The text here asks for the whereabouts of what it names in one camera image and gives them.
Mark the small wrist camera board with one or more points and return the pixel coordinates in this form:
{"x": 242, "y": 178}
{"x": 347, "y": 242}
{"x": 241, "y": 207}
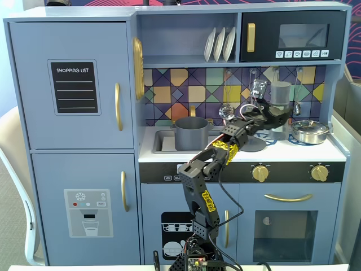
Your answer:
{"x": 259, "y": 88}

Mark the gold toy telephone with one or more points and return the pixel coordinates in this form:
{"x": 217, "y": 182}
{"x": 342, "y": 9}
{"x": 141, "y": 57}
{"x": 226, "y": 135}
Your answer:
{"x": 138, "y": 67}

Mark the beige office partition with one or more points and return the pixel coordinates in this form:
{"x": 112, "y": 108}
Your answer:
{"x": 349, "y": 113}

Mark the black table clamp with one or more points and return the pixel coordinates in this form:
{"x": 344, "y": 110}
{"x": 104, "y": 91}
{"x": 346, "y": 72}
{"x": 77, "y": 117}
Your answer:
{"x": 156, "y": 261}

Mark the steel cooking pot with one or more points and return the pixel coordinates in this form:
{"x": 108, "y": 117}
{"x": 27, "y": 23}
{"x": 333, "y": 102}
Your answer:
{"x": 308, "y": 138}

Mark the steel spoon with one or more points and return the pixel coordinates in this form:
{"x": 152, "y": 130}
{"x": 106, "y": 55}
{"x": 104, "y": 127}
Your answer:
{"x": 296, "y": 109}

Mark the blue oven door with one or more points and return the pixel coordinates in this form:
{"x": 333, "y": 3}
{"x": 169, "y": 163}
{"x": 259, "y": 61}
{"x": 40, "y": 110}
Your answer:
{"x": 248, "y": 203}

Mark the dishwasher print cabinet door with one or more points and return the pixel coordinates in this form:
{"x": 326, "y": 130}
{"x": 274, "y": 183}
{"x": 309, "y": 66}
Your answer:
{"x": 152, "y": 197}

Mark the shopping list fridge door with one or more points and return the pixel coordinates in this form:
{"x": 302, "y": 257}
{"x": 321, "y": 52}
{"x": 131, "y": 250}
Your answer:
{"x": 34, "y": 84}

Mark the gold toy faucet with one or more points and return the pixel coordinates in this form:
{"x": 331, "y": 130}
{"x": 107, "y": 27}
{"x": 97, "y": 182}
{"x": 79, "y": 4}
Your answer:
{"x": 192, "y": 111}

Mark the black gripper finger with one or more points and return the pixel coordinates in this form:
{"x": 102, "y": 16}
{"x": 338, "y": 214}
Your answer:
{"x": 265, "y": 106}
{"x": 283, "y": 111}

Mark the water dispenser fridge door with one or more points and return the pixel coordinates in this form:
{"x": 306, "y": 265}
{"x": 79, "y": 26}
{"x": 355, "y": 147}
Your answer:
{"x": 56, "y": 175}

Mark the white chair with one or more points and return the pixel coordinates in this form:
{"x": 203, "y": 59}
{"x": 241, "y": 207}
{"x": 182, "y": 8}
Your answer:
{"x": 11, "y": 135}

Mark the steel pot lid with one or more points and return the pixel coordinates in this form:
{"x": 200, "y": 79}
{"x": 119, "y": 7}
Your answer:
{"x": 310, "y": 125}

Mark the blue toy kitchen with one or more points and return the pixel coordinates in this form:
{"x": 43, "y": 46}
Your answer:
{"x": 183, "y": 36}

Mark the steel skimmer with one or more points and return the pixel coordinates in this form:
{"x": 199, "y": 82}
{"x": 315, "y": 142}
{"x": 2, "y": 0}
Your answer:
{"x": 226, "y": 113}

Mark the robot controller circuit board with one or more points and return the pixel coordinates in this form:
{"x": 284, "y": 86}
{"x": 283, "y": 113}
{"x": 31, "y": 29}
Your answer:
{"x": 194, "y": 264}

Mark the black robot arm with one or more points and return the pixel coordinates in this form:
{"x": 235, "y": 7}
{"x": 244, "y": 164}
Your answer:
{"x": 197, "y": 186}

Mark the gray pot lid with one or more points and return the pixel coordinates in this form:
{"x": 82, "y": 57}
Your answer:
{"x": 258, "y": 145}

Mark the gray toy pot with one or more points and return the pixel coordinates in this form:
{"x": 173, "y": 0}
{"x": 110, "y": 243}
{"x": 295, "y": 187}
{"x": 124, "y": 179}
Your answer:
{"x": 191, "y": 135}

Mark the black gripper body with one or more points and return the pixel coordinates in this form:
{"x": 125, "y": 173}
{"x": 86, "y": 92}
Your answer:
{"x": 277, "y": 119}

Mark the dark round object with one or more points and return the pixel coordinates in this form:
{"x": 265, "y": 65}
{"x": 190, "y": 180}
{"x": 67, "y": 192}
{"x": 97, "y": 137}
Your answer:
{"x": 57, "y": 2}

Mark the black blocky object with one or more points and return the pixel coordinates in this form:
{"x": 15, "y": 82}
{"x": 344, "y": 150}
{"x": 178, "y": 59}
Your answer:
{"x": 169, "y": 2}

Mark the gold stove knob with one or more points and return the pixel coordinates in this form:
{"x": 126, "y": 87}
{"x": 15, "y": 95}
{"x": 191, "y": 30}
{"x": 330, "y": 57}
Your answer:
{"x": 319, "y": 172}
{"x": 260, "y": 172}

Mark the black microwave door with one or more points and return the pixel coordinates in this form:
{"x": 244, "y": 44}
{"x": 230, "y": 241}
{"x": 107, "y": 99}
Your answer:
{"x": 268, "y": 28}

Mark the white toy plate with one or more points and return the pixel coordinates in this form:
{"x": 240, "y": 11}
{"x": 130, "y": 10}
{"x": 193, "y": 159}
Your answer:
{"x": 209, "y": 45}
{"x": 219, "y": 45}
{"x": 229, "y": 43}

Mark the gray toy sink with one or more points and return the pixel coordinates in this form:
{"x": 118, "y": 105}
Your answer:
{"x": 158, "y": 141}

